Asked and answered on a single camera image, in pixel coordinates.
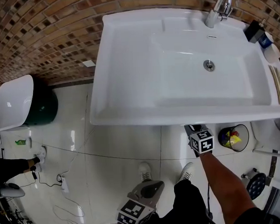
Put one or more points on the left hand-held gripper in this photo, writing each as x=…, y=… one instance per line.
x=136, y=213

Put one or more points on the green label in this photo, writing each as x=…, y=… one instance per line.
x=20, y=142

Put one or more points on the person's white left shoe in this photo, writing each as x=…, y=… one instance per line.
x=145, y=171

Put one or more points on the white freestanding basin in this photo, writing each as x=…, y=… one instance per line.
x=11, y=104

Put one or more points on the white rod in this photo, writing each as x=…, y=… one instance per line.
x=273, y=154

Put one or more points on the black metal frame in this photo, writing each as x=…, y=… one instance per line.
x=12, y=221

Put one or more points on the black power adapter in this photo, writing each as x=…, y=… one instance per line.
x=34, y=175

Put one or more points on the person's white right shoe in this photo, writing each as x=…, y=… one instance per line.
x=186, y=171

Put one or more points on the black box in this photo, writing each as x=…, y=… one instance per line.
x=255, y=31

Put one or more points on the blue and white cup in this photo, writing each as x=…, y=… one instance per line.
x=266, y=40

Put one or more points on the white stool seat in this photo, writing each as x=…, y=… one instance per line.
x=13, y=192

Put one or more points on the yellow rubbish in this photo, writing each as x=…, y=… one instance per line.
x=233, y=139

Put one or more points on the person's black trousers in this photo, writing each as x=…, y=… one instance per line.
x=189, y=205

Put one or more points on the metal sink drain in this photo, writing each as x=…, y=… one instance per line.
x=209, y=65

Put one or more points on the white power strip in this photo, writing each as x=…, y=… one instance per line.
x=65, y=186

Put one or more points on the white ceramic sink top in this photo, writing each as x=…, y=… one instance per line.
x=134, y=86

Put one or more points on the white wall plate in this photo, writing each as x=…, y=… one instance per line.
x=88, y=63

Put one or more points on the person's right forearm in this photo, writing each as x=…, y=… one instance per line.
x=226, y=189

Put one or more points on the chrome faucet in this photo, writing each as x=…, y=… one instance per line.
x=215, y=12

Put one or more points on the white bathroom fixture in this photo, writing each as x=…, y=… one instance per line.
x=267, y=133

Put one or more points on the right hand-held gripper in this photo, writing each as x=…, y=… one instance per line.
x=202, y=142

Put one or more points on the person's black shirt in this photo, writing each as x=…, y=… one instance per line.
x=251, y=218

